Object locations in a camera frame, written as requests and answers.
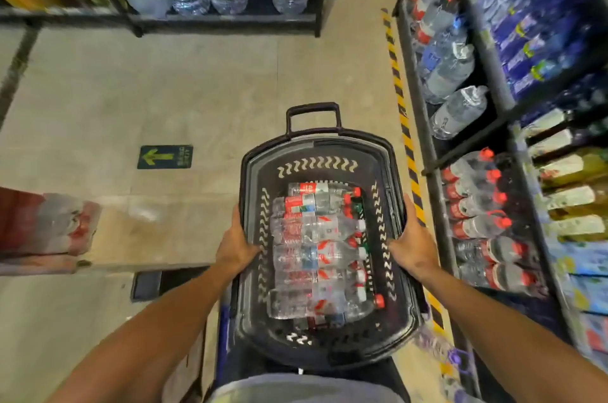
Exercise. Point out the person's left hand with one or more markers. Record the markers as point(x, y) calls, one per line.
point(235, 250)

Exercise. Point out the person's right hand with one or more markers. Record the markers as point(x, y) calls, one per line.
point(415, 253)

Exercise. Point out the black shopping basket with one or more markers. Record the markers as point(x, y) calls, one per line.
point(389, 317)

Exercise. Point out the black opposite shelf unit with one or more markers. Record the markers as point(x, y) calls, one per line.
point(504, 109)

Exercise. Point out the person's right forearm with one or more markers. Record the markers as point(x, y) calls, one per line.
point(499, 345)

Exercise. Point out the person's left forearm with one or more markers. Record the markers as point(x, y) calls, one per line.
point(142, 350)

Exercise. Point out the large white cap water bottle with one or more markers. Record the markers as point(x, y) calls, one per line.
point(458, 113)
point(451, 77)

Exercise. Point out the person's light grey shirt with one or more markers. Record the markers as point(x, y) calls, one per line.
point(304, 391)

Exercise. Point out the large blue cap water bottle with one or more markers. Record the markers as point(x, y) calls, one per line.
point(439, 53)

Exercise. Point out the rows of blue label water bottles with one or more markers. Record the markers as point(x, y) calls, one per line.
point(527, 32)

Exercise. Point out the row of pale label tea bottles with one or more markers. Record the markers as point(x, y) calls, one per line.
point(570, 198)

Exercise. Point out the stack of blue drink packs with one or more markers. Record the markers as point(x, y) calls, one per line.
point(589, 284)

